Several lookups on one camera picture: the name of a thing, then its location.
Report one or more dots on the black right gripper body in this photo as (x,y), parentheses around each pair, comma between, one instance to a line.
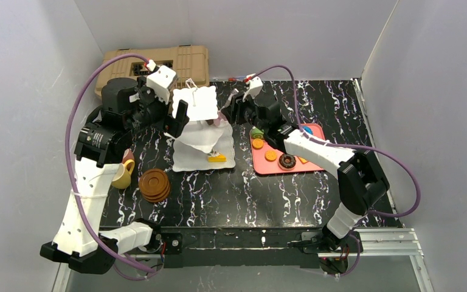
(241,108)

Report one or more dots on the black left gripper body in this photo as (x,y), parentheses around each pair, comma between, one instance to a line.
(169,119)

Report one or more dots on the white three-tier cake stand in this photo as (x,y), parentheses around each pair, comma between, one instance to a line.
(198,137)

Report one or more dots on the pink serving tray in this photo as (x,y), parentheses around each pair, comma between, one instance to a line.
(264,167)

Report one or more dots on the yellow cake slice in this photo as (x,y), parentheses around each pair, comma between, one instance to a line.
(214,157)

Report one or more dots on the tan plastic tool case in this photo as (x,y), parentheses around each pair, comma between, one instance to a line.
(190,61)

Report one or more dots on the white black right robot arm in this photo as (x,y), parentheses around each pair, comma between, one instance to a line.
(360,177)

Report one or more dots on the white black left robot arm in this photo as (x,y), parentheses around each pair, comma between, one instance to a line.
(128,106)

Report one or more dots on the green roll cake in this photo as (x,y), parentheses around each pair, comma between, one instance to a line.
(256,133)

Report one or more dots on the round orange waffle cookie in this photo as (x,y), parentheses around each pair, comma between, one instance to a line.
(257,143)

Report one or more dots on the blue donut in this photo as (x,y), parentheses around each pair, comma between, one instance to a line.
(307,129)

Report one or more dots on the chocolate donut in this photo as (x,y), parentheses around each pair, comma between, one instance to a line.
(287,162)

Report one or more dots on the pink mug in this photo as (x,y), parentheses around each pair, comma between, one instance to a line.
(128,155)

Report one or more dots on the orange biscuit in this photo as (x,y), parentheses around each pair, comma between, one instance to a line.
(302,160)

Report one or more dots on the stack of brown wooden coasters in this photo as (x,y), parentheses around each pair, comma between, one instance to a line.
(154,185)

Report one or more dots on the yellow mug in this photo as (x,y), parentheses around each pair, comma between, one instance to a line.
(122,178)

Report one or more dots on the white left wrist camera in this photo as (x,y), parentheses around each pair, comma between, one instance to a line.
(161,81)

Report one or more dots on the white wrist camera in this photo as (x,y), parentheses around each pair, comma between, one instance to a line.
(254,86)
(161,81)

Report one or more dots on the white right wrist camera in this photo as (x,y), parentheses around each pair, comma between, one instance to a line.
(254,86)

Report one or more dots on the aluminium frame rail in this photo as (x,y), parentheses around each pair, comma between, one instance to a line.
(368,241)

